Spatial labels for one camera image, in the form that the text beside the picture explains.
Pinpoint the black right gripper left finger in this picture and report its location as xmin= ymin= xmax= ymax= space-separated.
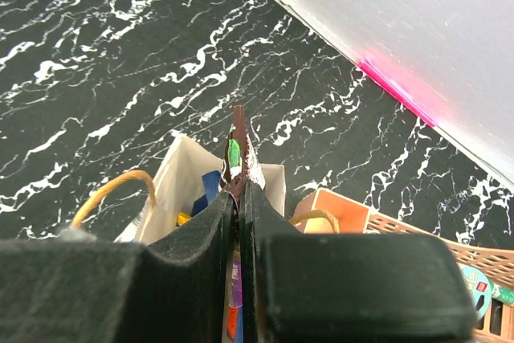
xmin=1 ymin=193 xmax=234 ymax=342

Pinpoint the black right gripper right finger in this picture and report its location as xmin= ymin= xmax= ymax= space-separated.
xmin=239 ymin=183 xmax=476 ymax=342

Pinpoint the blue burts chips bag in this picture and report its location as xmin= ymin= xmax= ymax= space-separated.
xmin=191 ymin=170 xmax=221 ymax=217

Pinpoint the yellow m&m's bag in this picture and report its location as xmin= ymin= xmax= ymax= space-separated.
xmin=177 ymin=212 xmax=192 ymax=227

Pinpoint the peach plastic desk organizer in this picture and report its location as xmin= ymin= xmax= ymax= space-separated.
xmin=292 ymin=189 xmax=513 ymax=342

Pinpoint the white blue blister pack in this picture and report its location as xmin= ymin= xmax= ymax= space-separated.
xmin=458 ymin=263 xmax=513 ymax=320

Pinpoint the pink tape marker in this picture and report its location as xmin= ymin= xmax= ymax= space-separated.
xmin=357 ymin=56 xmax=438 ymax=128

